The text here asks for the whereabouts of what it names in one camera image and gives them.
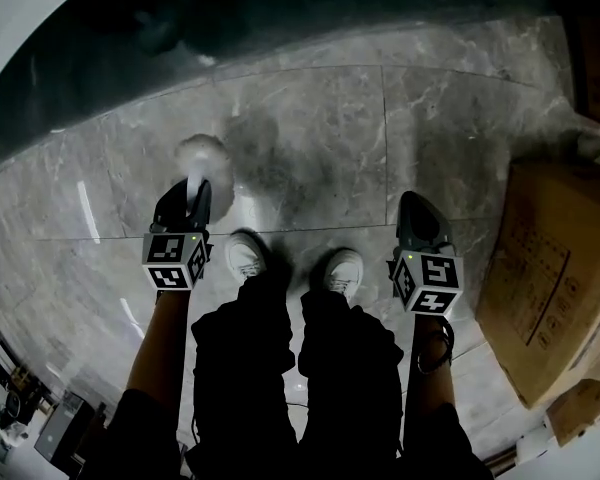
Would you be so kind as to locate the person's right leg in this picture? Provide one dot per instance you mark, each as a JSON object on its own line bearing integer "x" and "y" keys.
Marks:
{"x": 350, "y": 368}

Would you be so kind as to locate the person's left leg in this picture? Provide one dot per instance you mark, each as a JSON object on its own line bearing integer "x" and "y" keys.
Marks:
{"x": 245, "y": 368}

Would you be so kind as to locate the person's right white shoe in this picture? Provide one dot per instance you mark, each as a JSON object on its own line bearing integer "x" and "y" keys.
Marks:
{"x": 344, "y": 270}

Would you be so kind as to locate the small cardboard box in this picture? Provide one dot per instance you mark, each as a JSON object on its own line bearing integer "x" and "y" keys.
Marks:
{"x": 582, "y": 410}

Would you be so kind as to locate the black wrist band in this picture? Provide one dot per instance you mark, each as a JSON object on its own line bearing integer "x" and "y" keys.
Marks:
{"x": 446, "y": 348}

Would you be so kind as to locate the black flat device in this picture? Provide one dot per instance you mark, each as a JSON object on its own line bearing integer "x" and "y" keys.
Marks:
{"x": 60, "y": 428}

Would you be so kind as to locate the white round object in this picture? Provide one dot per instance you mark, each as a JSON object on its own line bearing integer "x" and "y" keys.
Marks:
{"x": 591, "y": 147}

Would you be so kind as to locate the person's left white shoe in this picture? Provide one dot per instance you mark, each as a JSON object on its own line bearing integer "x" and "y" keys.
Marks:
{"x": 244, "y": 258}

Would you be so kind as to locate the person's left forearm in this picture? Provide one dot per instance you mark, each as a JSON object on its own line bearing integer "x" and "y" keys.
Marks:
{"x": 162, "y": 338}

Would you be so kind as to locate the person's leg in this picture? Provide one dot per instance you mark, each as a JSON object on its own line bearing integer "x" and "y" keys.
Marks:
{"x": 245, "y": 368}
{"x": 350, "y": 368}

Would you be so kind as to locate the white fluffy cleaning tool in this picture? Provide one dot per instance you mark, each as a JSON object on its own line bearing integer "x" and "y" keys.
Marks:
{"x": 202, "y": 155}

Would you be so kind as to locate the person's right forearm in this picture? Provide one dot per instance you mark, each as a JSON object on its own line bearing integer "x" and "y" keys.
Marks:
{"x": 432, "y": 388}

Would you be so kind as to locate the large printed cardboard box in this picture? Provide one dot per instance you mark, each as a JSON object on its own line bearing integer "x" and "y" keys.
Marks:
{"x": 555, "y": 278}

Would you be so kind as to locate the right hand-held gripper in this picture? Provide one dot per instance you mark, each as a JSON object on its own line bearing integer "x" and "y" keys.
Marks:
{"x": 432, "y": 278}

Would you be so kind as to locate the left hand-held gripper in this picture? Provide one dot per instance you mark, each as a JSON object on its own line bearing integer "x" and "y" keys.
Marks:
{"x": 166, "y": 262}

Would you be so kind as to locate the person's white shoe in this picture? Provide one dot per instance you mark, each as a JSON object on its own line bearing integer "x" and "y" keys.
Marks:
{"x": 244, "y": 258}
{"x": 344, "y": 270}

